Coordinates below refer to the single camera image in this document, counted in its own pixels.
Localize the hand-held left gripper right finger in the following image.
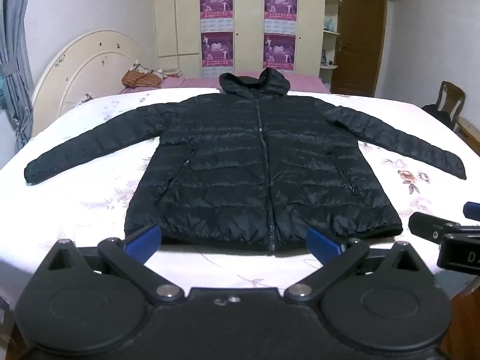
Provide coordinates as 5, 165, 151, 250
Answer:
283, 226, 425, 306

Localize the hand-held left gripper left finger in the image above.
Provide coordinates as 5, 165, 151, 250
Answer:
42, 223, 185, 305

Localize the black hooded puffer jacket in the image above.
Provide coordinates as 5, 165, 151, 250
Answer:
24, 67, 467, 253

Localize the white floral bed sheet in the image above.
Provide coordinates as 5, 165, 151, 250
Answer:
0, 87, 480, 301

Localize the black bag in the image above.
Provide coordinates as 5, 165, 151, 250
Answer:
421, 103, 460, 133

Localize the wooden chair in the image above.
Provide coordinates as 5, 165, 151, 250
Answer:
437, 80, 467, 133

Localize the brown striped cloth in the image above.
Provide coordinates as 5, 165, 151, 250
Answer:
121, 64, 167, 90

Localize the pink bed sheet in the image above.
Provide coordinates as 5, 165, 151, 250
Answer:
118, 69, 331, 95

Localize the cream curved headboard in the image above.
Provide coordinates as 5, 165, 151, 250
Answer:
31, 29, 142, 137

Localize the brown wooden door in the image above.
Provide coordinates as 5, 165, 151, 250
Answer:
330, 0, 388, 97

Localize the cream open shelf unit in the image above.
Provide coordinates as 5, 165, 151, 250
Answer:
319, 0, 344, 85

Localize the grey curtain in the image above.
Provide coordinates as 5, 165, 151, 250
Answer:
0, 0, 39, 152

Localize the cream wardrobe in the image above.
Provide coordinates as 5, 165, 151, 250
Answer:
152, 0, 328, 80

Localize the purple wall poster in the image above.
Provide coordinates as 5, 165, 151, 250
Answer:
263, 33, 297, 74
263, 0, 298, 34
199, 0, 235, 32
201, 31, 235, 79

